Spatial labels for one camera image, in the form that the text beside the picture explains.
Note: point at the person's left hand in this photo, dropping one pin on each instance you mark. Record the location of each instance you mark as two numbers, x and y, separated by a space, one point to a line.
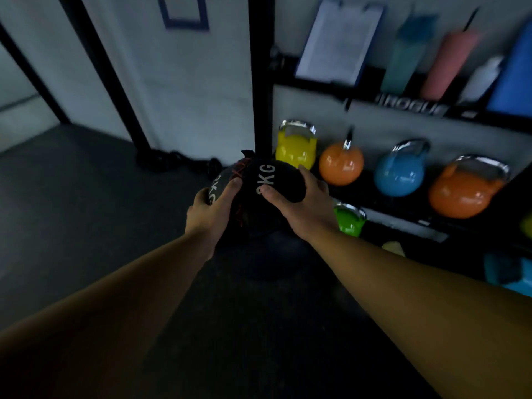
203 220

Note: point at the person's right hand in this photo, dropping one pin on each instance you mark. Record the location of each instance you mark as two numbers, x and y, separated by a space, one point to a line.
309 213

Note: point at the person's left thumb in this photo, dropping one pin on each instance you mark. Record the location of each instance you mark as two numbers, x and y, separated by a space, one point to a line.
230 194

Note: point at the person's right thumb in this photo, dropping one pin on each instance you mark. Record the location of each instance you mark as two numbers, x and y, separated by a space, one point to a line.
275 196

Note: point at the black medicine ball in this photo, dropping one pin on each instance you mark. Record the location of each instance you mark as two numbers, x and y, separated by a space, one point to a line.
274 180

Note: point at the person's left forearm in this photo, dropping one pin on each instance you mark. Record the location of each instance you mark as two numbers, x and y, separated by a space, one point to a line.
104 319

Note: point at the person's right forearm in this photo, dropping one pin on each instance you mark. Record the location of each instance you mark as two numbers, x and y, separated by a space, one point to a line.
424 319

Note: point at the small orange kettlebell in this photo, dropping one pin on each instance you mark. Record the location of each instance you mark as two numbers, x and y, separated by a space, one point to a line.
341 164

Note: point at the green kettlebell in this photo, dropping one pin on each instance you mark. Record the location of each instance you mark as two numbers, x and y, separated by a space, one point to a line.
349 222

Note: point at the blue kettlebell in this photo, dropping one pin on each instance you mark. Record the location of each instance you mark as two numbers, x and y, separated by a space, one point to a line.
399 175

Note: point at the black metal storage rack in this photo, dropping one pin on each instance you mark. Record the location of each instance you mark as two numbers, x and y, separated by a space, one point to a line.
261 70

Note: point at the pale yellow kettlebell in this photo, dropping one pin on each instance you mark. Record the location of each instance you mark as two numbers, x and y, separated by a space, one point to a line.
394 248

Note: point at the clipboard with paper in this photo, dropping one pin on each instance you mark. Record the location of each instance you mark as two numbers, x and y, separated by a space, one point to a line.
338 41

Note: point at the black slanted metal beam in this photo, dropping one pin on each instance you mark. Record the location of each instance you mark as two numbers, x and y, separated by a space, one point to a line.
104 74

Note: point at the large orange kettlebell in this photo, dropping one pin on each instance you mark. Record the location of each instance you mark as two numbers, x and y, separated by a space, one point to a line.
461 195

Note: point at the teal water bottle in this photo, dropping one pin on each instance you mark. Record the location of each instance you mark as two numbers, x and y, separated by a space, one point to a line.
407 53

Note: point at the pink tumbler with straw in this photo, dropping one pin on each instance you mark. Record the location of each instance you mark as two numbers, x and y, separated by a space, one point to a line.
449 64

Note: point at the white squeeze bottle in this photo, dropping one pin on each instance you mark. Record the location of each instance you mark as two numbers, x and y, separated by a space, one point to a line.
482 80

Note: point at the teal kettlebell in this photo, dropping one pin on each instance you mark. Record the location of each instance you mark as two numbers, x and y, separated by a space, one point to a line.
513 274

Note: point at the lime kettlebell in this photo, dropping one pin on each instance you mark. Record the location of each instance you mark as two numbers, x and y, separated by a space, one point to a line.
528 226

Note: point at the blue framed wall poster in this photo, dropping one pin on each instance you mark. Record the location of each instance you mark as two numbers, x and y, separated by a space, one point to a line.
183 23

